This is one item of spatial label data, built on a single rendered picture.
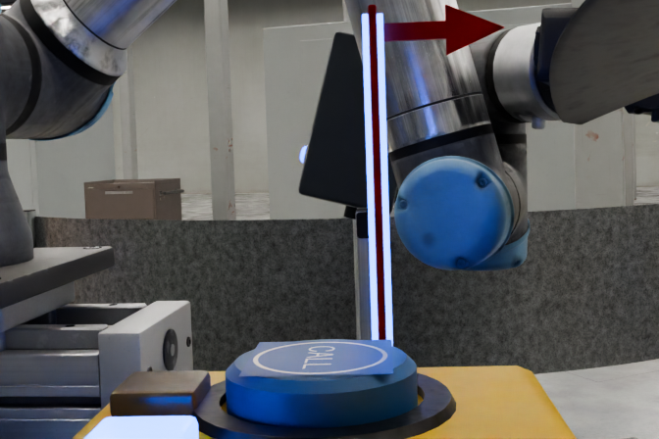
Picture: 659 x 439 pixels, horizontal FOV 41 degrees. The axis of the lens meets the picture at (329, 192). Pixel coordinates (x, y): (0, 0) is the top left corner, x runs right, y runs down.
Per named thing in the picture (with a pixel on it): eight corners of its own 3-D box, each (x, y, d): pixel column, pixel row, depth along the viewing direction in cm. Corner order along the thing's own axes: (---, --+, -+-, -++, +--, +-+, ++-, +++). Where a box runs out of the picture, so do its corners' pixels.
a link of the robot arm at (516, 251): (420, 277, 69) (417, 136, 68) (443, 259, 80) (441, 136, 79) (524, 279, 67) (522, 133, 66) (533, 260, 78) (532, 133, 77)
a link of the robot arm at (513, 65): (495, 18, 68) (489, 125, 68) (541, 10, 64) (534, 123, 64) (563, 33, 72) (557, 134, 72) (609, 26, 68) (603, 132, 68)
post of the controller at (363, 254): (388, 391, 96) (382, 210, 95) (361, 392, 96) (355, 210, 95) (388, 384, 99) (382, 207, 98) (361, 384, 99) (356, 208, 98)
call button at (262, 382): (423, 463, 17) (420, 371, 17) (211, 465, 17) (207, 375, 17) (414, 401, 21) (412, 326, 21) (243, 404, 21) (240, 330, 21)
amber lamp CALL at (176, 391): (195, 419, 18) (194, 390, 18) (108, 421, 18) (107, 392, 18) (212, 395, 20) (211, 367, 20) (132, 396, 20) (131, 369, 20)
